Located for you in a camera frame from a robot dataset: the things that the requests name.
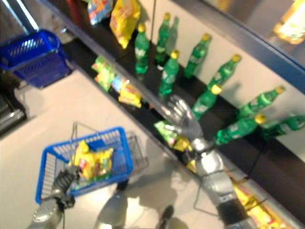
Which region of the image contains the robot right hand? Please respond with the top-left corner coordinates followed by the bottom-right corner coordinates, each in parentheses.
top-left (162, 95), bottom-right (204, 143)

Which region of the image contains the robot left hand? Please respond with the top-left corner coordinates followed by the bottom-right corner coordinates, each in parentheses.
top-left (52, 166), bottom-right (82, 192)

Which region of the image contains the blue basket with wire handles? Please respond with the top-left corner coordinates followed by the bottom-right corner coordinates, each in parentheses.
top-left (35, 122), bottom-right (150, 205)

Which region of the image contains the blue plastic shopping basket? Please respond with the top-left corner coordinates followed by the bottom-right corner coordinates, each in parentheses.
top-left (0, 29), bottom-right (72, 88)

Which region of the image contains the small yellow snack bag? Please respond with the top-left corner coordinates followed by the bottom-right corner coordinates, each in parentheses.
top-left (173, 136), bottom-right (193, 153)
top-left (185, 159), bottom-right (198, 174)

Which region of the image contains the green snack bag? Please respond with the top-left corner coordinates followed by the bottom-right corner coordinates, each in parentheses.
top-left (91, 55), bottom-right (116, 93)
top-left (153, 120), bottom-right (182, 148)
top-left (73, 173), bottom-right (112, 190)

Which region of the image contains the green soda bottle yellow cap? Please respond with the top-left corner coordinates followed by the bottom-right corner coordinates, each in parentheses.
top-left (154, 12), bottom-right (172, 67)
top-left (134, 23), bottom-right (150, 75)
top-left (183, 33), bottom-right (213, 79)
top-left (213, 113), bottom-right (267, 146)
top-left (237, 85), bottom-right (286, 119)
top-left (158, 49), bottom-right (180, 96)
top-left (191, 84), bottom-right (223, 121)
top-left (206, 54), bottom-right (242, 89)

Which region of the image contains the robot silver leg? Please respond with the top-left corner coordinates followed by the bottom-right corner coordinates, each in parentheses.
top-left (94, 190), bottom-right (131, 229)

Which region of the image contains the shop shelf unit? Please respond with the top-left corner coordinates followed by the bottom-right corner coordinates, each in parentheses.
top-left (39, 0), bottom-right (305, 229)

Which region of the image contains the yellow red snack bag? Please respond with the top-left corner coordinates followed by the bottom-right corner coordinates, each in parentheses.
top-left (233, 183), bottom-right (288, 229)
top-left (118, 82), bottom-right (143, 108)

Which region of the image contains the small blue white snack bag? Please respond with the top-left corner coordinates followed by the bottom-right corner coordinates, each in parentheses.
top-left (111, 75), bottom-right (123, 93)

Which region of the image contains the black counter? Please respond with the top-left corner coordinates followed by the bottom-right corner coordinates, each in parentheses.
top-left (0, 70), bottom-right (28, 138)

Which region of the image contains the robot dark foot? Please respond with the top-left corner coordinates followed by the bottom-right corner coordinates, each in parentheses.
top-left (158, 205), bottom-right (175, 226)

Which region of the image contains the large yellow chips bag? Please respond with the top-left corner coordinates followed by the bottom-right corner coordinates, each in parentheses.
top-left (109, 0), bottom-right (142, 50)

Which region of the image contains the yellow product package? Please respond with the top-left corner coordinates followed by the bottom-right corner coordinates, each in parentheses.
top-left (273, 0), bottom-right (305, 45)

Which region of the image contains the red package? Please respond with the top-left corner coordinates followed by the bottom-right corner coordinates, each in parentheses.
top-left (66, 0), bottom-right (83, 21)

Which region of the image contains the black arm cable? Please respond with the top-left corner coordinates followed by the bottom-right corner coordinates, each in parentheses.
top-left (192, 180), bottom-right (221, 217)

